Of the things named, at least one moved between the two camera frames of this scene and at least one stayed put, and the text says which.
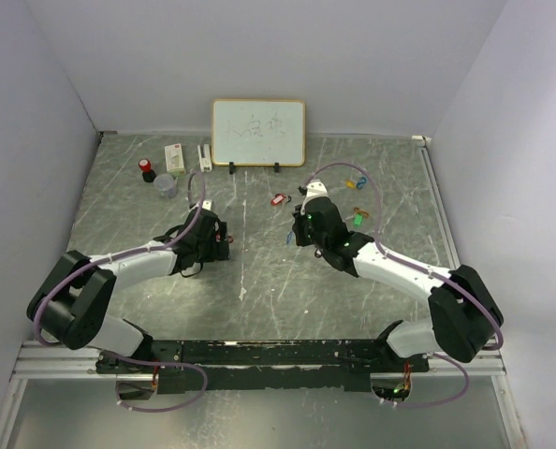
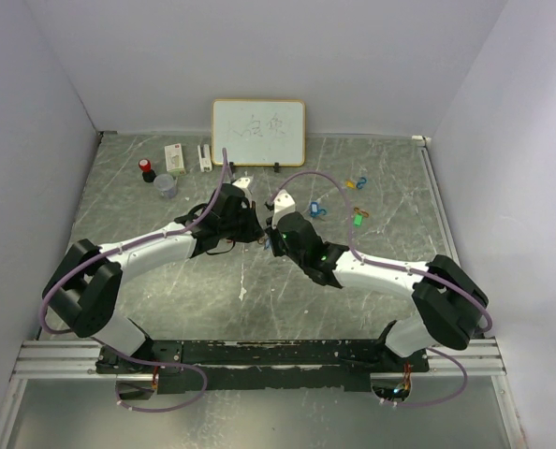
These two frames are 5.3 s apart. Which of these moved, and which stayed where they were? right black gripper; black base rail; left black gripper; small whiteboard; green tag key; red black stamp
Moved: left black gripper; right black gripper
Stayed: green tag key; red black stamp; black base rail; small whiteboard
